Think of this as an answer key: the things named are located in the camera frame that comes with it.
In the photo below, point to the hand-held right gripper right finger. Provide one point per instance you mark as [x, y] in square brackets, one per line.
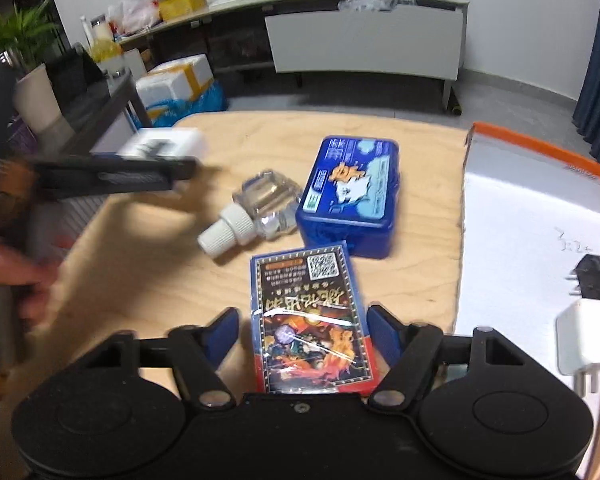
[385, 332]

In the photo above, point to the clear bottle white cap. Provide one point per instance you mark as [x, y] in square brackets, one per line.
[252, 207]

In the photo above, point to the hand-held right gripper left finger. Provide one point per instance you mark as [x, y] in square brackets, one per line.
[222, 336]

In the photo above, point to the blue tin box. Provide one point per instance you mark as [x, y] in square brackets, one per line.
[350, 195]

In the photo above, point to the orange-edged white cardboard box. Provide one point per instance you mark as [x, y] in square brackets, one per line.
[520, 260]

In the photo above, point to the blue red card box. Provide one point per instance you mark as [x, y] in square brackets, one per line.
[310, 320]

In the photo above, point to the green plant beige pot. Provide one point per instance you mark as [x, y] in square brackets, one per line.
[37, 97]

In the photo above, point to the white foam box yellow tape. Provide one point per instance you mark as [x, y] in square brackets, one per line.
[172, 82]

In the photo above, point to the black charger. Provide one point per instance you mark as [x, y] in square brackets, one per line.
[597, 277]

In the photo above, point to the person's left hand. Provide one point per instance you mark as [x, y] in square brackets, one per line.
[10, 267]

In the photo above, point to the white red plastic bag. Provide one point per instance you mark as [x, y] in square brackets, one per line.
[137, 10]

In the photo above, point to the white charger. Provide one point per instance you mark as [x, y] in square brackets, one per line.
[587, 340]

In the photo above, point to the small white box black picture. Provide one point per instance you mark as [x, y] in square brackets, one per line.
[175, 141]

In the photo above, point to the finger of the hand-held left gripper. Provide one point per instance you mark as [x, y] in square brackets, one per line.
[120, 175]

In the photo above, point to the clear plastic bag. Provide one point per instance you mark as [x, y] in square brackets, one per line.
[372, 2]

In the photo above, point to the white media cabinet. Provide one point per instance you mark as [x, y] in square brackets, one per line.
[365, 45]

